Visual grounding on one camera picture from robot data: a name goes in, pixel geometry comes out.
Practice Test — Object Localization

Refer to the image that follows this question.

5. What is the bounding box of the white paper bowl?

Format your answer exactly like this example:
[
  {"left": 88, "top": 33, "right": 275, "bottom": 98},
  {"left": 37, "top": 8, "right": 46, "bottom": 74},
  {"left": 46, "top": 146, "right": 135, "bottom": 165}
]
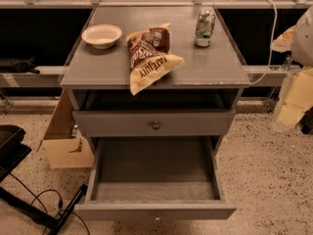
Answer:
[{"left": 81, "top": 24, "right": 122, "bottom": 50}]

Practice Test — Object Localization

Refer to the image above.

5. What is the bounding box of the grey wooden drawer cabinet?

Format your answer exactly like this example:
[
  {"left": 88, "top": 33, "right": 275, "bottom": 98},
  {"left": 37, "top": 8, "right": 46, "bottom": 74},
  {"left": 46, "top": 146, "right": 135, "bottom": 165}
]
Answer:
[{"left": 58, "top": 5, "right": 251, "bottom": 222}]

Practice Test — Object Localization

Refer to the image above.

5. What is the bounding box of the closed grey top drawer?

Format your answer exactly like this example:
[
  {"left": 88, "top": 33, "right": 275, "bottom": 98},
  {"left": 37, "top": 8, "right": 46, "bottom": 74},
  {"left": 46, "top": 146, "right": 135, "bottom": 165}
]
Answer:
[{"left": 72, "top": 110, "right": 235, "bottom": 137}]

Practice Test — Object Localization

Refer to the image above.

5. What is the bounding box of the metal rail frame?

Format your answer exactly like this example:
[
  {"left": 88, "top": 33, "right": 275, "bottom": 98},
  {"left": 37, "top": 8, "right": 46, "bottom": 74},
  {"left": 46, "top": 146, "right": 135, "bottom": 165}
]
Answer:
[{"left": 0, "top": 0, "right": 313, "bottom": 116}]

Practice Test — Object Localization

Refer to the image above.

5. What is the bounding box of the black chair base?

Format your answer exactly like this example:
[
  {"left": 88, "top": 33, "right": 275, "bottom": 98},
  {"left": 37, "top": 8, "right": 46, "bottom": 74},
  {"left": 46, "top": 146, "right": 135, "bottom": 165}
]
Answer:
[{"left": 0, "top": 124, "right": 88, "bottom": 235}]

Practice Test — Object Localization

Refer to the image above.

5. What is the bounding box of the open grey middle drawer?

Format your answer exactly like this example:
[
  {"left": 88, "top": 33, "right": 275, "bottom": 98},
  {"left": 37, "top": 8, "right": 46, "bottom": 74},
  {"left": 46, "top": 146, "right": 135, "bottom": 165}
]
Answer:
[{"left": 75, "top": 137, "right": 237, "bottom": 221}]

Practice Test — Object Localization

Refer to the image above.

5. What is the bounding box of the brown yellow chip bag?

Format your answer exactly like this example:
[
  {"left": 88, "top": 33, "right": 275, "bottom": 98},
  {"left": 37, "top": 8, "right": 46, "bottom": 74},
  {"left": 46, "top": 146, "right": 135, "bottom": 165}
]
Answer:
[{"left": 125, "top": 23, "right": 185, "bottom": 96}]

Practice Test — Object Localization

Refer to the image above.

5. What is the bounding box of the white hanging cable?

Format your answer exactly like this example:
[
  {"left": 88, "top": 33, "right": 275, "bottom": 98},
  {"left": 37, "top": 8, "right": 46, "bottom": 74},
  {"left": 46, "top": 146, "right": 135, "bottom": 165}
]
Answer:
[{"left": 249, "top": 0, "right": 279, "bottom": 86}]

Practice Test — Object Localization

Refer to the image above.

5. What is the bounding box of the black floor cable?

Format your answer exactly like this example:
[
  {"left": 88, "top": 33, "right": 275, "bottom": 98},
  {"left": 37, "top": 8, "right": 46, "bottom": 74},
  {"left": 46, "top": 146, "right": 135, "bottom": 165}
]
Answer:
[{"left": 9, "top": 173, "right": 91, "bottom": 235}]

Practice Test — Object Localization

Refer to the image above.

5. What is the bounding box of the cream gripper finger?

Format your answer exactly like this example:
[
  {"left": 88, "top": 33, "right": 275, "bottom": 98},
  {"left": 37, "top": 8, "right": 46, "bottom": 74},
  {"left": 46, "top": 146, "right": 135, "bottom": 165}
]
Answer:
[
  {"left": 272, "top": 68, "right": 313, "bottom": 132},
  {"left": 271, "top": 25, "right": 295, "bottom": 53}
]

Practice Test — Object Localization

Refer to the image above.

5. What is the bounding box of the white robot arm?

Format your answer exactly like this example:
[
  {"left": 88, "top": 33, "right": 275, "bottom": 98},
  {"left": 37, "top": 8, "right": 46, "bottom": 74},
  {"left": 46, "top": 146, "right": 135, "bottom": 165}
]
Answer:
[{"left": 270, "top": 6, "right": 313, "bottom": 132}]

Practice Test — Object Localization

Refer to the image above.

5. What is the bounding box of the cardboard box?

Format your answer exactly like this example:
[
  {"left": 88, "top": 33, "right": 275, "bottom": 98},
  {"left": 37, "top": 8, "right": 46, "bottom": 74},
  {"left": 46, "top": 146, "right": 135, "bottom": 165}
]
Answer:
[{"left": 42, "top": 90, "right": 94, "bottom": 169}]

